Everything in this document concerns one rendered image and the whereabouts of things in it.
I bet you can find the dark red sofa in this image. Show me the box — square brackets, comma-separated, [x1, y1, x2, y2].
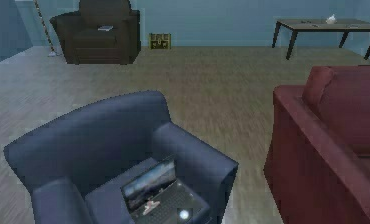
[263, 65, 370, 224]

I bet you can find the yellow and black box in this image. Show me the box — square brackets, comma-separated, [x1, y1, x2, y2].
[148, 32, 172, 51]

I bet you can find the dark brown armchair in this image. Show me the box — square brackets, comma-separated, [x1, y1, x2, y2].
[49, 0, 142, 66]

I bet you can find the dark wooden table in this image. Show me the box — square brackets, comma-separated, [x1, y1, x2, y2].
[271, 18, 370, 61]

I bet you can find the black laptop with stickers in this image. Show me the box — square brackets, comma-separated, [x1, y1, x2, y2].
[120, 156, 205, 224]

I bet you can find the thin floor lamp pole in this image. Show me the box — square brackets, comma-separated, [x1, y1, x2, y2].
[32, 0, 58, 58]

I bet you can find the dark blue armchair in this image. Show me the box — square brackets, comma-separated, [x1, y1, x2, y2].
[2, 90, 240, 224]

